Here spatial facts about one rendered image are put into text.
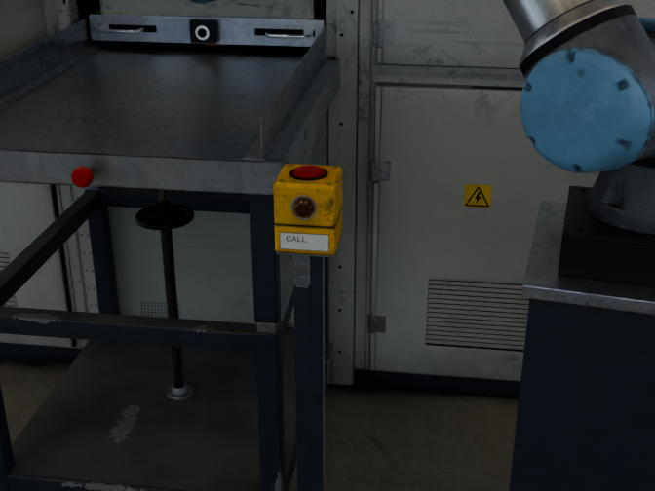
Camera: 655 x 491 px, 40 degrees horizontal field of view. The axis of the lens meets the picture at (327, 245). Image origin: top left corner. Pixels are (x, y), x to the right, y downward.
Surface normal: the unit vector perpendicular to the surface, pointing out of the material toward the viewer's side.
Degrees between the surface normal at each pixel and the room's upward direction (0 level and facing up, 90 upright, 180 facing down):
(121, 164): 90
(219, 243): 90
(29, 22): 90
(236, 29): 90
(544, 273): 0
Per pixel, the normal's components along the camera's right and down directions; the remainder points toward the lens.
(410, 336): -0.14, 0.41
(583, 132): -0.66, 0.32
